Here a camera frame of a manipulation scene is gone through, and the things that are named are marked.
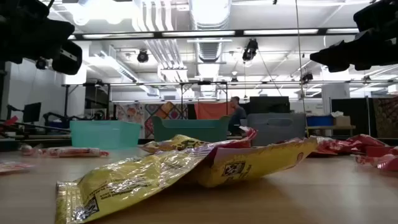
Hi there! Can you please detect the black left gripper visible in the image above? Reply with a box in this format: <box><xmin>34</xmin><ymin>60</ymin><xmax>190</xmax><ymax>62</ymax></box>
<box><xmin>18</xmin><ymin>20</ymin><xmax>83</xmax><ymax>75</ymax></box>

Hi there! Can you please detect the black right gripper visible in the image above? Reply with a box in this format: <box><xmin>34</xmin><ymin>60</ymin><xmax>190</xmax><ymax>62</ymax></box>
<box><xmin>310</xmin><ymin>18</ymin><xmax>398</xmax><ymax>73</ymax></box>

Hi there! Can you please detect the yellow sour candy pack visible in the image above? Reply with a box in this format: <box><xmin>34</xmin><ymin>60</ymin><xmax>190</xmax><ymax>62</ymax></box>
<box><xmin>55</xmin><ymin>151</ymin><xmax>218</xmax><ymax>224</ymax></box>
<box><xmin>0</xmin><ymin>160</ymin><xmax>35</xmax><ymax>175</ymax></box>
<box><xmin>139</xmin><ymin>134</ymin><xmax>212</xmax><ymax>155</ymax></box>

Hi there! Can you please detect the red and yellow candy pack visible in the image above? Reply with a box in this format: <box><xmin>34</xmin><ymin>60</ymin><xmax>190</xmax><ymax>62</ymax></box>
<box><xmin>183</xmin><ymin>126</ymin><xmax>318</xmax><ymax>189</ymax></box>

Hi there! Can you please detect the black partition screen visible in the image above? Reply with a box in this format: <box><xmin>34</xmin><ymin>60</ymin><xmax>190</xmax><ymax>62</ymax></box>
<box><xmin>330</xmin><ymin>98</ymin><xmax>370</xmax><ymax>138</ymax></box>

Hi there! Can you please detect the cardboard box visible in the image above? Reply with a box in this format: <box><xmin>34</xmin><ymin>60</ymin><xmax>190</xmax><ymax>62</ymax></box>
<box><xmin>334</xmin><ymin>115</ymin><xmax>351</xmax><ymax>127</ymax></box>

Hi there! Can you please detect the blue storage bin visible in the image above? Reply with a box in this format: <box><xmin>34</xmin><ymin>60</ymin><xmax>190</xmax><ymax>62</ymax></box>
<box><xmin>306</xmin><ymin>115</ymin><xmax>335</xmax><ymax>127</ymax></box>

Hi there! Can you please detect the wooden shelf board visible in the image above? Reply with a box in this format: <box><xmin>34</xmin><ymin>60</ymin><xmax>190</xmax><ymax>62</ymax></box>
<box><xmin>306</xmin><ymin>124</ymin><xmax>356</xmax><ymax>130</ymax></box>

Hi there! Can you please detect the black computer monitor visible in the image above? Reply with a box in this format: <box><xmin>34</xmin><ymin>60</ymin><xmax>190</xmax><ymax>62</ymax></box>
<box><xmin>22</xmin><ymin>101</ymin><xmax>42</xmax><ymax>123</ymax></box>

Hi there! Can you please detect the dark patterned hanging cloth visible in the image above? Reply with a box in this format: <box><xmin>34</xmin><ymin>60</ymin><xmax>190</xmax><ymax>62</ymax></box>
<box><xmin>372</xmin><ymin>96</ymin><xmax>398</xmax><ymax>138</ymax></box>

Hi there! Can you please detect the black flat panel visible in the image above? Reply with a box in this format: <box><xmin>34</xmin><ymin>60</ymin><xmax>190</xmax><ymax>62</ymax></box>
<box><xmin>248</xmin><ymin>96</ymin><xmax>290</xmax><ymax>114</ymax></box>

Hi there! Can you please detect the red background object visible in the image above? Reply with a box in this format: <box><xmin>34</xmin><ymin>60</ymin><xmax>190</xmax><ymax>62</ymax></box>
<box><xmin>0</xmin><ymin>115</ymin><xmax>19</xmax><ymax>129</ymax></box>

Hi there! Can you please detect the grey plastic bin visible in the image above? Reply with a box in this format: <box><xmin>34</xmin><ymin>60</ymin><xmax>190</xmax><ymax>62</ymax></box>
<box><xmin>247</xmin><ymin>112</ymin><xmax>307</xmax><ymax>147</ymax></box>

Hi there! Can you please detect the black overhead crossbar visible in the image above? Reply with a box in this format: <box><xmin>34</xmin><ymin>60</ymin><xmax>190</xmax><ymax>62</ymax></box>
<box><xmin>67</xmin><ymin>27</ymin><xmax>360</xmax><ymax>40</ymax></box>

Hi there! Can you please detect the floral hanging cloth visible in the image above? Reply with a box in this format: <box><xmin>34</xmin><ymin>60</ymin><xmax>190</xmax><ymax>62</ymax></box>
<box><xmin>114</xmin><ymin>102</ymin><xmax>146</xmax><ymax>139</ymax></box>

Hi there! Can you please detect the light green translucent bin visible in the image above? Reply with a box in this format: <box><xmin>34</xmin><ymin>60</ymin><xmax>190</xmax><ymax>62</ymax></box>
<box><xmin>70</xmin><ymin>120</ymin><xmax>142</xmax><ymax>150</ymax></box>

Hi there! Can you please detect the person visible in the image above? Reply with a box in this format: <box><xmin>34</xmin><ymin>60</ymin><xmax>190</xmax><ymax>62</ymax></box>
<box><xmin>228</xmin><ymin>95</ymin><xmax>249</xmax><ymax>135</ymax></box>

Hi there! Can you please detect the colourful patchwork quilt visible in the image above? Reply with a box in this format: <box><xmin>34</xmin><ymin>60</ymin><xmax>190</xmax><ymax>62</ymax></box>
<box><xmin>144</xmin><ymin>101</ymin><xmax>189</xmax><ymax>139</ymax></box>

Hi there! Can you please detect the teal plastic bin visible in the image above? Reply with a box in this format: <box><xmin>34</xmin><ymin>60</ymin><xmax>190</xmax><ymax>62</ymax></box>
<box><xmin>151</xmin><ymin>115</ymin><xmax>231</xmax><ymax>143</ymax></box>

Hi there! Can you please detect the thin hanging cable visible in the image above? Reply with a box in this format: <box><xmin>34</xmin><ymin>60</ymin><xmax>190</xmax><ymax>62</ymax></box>
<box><xmin>294</xmin><ymin>0</ymin><xmax>308</xmax><ymax>138</ymax></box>

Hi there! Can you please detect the black background rig frame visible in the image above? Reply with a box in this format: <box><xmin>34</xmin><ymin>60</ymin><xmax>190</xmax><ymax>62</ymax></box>
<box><xmin>61</xmin><ymin>80</ymin><xmax>398</xmax><ymax>139</ymax></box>

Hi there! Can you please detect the silver ceiling duct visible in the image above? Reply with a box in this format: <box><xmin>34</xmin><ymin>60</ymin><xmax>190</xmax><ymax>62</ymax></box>
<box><xmin>188</xmin><ymin>0</ymin><xmax>233</xmax><ymax>63</ymax></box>

